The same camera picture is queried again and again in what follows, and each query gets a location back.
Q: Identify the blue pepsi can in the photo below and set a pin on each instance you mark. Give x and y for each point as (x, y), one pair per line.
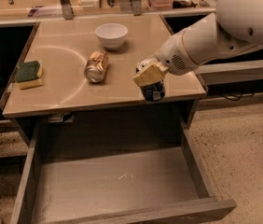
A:
(153, 92)

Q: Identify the grey counter cabinet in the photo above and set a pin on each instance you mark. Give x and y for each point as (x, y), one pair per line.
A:
(78, 73)

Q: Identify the open grey wooden drawer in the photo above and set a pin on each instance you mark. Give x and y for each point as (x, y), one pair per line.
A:
(116, 167)

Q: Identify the white ceramic bowl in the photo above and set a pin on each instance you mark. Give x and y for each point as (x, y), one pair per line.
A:
(111, 35)

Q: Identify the gold crushed soda can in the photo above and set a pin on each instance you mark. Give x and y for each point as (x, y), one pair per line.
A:
(96, 66)

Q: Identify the grey side shelf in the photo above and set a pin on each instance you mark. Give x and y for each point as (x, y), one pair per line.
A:
(224, 73)

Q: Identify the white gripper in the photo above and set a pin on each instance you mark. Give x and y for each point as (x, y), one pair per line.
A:
(173, 55)

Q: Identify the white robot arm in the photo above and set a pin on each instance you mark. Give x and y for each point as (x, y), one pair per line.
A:
(235, 28)

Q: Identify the metal rail post left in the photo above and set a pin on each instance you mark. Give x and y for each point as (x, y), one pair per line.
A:
(67, 11)

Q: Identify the green and yellow sponge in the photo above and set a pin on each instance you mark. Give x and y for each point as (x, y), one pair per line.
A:
(28, 75)

